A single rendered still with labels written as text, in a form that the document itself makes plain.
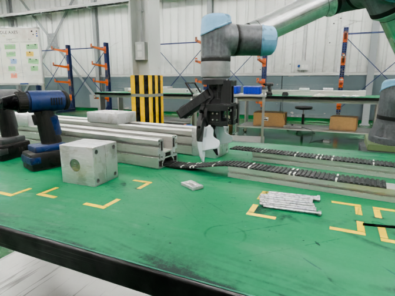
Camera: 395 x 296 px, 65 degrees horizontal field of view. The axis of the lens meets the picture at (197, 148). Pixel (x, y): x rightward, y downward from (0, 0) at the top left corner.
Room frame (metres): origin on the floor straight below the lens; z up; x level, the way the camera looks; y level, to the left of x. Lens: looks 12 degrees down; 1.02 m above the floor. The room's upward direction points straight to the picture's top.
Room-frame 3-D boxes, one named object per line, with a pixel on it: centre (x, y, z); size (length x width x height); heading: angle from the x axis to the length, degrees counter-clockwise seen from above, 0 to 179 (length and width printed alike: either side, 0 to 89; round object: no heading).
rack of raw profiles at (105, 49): (10.50, 4.46, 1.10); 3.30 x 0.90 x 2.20; 66
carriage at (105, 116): (1.25, 0.35, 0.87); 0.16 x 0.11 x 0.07; 61
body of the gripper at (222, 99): (0.81, -0.05, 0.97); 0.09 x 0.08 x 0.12; 61
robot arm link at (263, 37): (0.85, -0.14, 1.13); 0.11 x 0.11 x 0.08; 14
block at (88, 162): (0.77, 0.27, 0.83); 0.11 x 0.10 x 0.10; 158
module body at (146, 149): (1.08, 0.44, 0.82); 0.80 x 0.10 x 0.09; 61
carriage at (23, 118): (1.20, 0.66, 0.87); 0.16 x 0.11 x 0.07; 61
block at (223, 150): (1.04, -0.05, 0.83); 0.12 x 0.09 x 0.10; 151
